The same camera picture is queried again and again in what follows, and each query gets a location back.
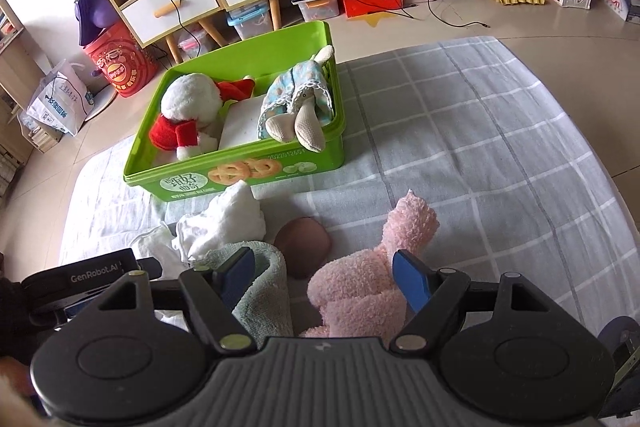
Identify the white blue paper bag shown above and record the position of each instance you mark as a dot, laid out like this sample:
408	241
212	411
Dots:
62	101

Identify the person's left hand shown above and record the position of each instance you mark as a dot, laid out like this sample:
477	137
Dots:
18	376

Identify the white plush red scarf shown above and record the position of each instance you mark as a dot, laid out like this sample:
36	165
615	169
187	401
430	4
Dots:
189	108

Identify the green fleece towel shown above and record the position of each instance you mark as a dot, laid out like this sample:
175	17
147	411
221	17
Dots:
264	309

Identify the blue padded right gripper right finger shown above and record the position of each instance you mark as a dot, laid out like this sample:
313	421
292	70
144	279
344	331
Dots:
434	297

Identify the beige rabbit doll blue dress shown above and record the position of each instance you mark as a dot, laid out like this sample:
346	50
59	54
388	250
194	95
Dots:
298	104

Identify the brown round powder puff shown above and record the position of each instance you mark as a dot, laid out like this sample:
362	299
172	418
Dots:
305	245

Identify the white sponge block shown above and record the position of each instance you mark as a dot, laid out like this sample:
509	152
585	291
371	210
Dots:
241	123

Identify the white cloth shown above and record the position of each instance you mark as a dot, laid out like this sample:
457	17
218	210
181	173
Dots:
234	216

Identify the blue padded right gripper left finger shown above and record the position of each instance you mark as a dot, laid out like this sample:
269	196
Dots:
211	295

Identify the clear box blue lid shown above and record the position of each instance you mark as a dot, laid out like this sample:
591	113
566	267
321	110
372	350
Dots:
251	20

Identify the grey checked table cloth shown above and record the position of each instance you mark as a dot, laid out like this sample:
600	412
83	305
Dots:
467	127

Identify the green plastic cookie box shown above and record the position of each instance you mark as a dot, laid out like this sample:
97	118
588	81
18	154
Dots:
242	154

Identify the purple bag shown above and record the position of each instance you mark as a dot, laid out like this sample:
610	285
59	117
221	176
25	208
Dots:
94	16

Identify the pink fluffy plush toy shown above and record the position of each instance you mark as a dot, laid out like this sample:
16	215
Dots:
356	295

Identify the red printed bucket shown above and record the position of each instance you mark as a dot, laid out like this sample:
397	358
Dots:
124	64

